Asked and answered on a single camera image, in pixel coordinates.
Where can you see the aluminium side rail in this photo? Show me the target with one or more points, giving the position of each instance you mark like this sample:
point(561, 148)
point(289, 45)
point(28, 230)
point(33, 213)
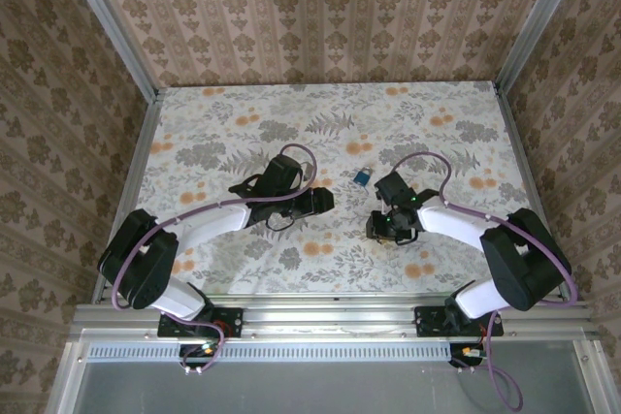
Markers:
point(128, 200)
point(532, 191)

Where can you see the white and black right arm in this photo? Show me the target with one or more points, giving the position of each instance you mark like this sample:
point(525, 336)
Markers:
point(524, 259)

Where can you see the blue padlock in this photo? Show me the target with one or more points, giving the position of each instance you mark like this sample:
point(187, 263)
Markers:
point(360, 180)

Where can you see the floral print tablecloth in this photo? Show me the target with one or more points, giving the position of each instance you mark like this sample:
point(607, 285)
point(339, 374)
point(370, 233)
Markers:
point(339, 268)

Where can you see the grey metal lower panel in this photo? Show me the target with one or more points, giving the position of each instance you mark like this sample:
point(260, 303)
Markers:
point(315, 390)

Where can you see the long aluminium base rail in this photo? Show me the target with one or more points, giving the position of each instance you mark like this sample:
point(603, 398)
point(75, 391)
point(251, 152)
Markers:
point(330, 317)

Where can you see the aluminium frame post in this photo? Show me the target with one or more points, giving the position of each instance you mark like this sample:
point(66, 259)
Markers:
point(109, 26)
point(541, 21)

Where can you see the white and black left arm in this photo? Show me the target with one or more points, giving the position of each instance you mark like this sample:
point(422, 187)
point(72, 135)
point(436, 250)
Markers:
point(140, 259)

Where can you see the small black electronics board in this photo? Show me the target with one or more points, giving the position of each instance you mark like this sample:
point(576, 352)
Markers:
point(199, 353)
point(468, 355)

